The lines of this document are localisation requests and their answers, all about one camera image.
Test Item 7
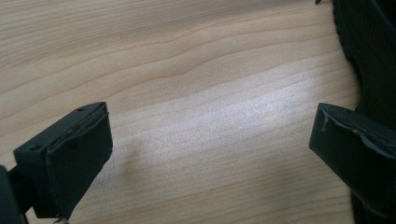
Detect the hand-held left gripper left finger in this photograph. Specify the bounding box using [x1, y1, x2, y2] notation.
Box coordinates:
[13, 101, 114, 220]

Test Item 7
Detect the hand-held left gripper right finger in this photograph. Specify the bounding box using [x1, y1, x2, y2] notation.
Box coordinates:
[308, 103, 396, 220]

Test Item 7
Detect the black ribbed fabric item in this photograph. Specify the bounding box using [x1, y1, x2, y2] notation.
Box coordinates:
[315, 0, 396, 224]

